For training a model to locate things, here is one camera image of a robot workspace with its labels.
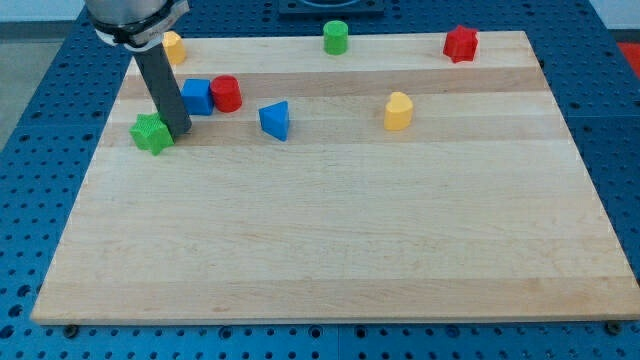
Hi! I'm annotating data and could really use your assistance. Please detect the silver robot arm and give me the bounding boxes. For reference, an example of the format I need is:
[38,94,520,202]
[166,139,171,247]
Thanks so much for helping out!
[85,0,190,52]

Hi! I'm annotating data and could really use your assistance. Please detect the wooden board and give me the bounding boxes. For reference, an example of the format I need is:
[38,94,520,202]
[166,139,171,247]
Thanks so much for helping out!
[31,31,639,325]

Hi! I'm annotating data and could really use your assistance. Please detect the yellow heart block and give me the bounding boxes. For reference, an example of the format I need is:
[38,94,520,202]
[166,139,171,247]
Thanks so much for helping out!
[383,92,414,131]

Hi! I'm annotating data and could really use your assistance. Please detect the blue triangle block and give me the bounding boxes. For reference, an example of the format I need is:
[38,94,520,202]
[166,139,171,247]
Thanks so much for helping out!
[258,101,290,141]

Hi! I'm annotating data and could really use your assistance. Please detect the red cylinder block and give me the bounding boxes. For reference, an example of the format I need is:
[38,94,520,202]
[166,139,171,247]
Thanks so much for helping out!
[210,75,242,113]

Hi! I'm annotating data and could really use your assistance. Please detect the green cylinder block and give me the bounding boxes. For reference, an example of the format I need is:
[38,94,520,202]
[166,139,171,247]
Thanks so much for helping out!
[323,20,349,55]

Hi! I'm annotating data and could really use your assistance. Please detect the blue cube block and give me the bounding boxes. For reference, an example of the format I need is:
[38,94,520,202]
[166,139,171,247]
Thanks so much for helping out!
[181,78,214,116]

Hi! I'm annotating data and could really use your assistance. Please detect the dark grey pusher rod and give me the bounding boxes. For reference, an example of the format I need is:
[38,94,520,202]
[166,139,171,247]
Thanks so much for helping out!
[133,43,192,138]

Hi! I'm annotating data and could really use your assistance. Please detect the green star block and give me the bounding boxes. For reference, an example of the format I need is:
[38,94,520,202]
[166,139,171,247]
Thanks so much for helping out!
[129,113,174,156]

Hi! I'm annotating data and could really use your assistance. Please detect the red star block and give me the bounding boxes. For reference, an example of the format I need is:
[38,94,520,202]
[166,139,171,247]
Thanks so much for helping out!
[442,25,478,63]

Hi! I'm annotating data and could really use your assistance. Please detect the yellow pentagon block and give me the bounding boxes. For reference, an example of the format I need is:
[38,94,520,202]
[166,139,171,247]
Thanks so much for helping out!
[162,31,187,65]

